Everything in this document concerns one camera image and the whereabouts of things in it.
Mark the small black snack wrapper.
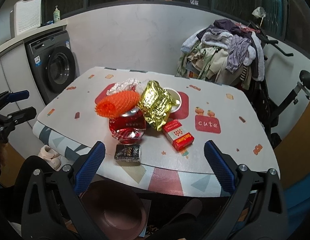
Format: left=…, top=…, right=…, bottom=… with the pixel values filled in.
left=114, top=144, right=141, bottom=163

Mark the crushed red cola can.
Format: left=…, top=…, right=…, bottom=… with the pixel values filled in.
left=109, top=107, right=146, bottom=145

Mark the red cigarette pack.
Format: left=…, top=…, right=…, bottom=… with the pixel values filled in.
left=162, top=120, right=195, bottom=151

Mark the white paper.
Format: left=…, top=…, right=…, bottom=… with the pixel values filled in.
left=106, top=78, right=149, bottom=96

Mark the dark red trash bin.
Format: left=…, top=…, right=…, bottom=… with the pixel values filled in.
left=81, top=180, right=146, bottom=239

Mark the white cabinet counter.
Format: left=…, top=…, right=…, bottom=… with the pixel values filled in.
left=0, top=19, right=67, bottom=158

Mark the pink fluffy slipper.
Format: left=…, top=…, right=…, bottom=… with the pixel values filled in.
left=38, top=145, right=62, bottom=170

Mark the dark grey washing machine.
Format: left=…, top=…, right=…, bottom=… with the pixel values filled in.
left=25, top=29, right=77, bottom=105

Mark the white perforated panel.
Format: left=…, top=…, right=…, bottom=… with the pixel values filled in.
left=9, top=0, right=41, bottom=38

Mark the gold foil snack bag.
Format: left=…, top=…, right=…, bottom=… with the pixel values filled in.
left=137, top=80, right=175, bottom=132

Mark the black exercise bike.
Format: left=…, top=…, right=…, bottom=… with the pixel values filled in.
left=247, top=21, right=310, bottom=148

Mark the green soap bottle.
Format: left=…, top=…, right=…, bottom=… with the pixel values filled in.
left=53, top=5, right=61, bottom=23

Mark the pile of clothes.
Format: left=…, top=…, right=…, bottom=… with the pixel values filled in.
left=177, top=19, right=267, bottom=90

